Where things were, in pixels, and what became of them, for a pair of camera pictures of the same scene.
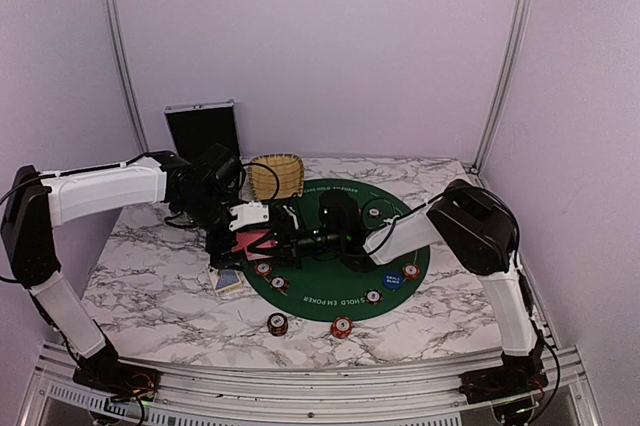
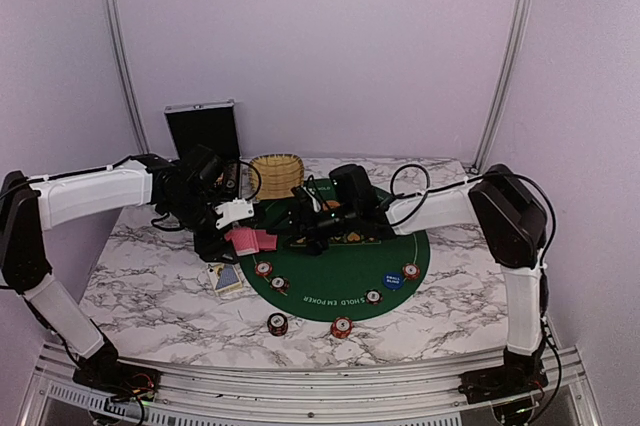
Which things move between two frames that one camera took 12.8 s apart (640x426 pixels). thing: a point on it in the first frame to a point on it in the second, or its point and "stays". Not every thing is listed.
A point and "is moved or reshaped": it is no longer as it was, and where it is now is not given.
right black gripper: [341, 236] to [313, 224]
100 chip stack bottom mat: [373, 296] stays
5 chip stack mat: [411, 271] stays
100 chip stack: [279, 283] stays
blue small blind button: [393, 280] stays
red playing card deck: [245, 239] is moved or reshaped
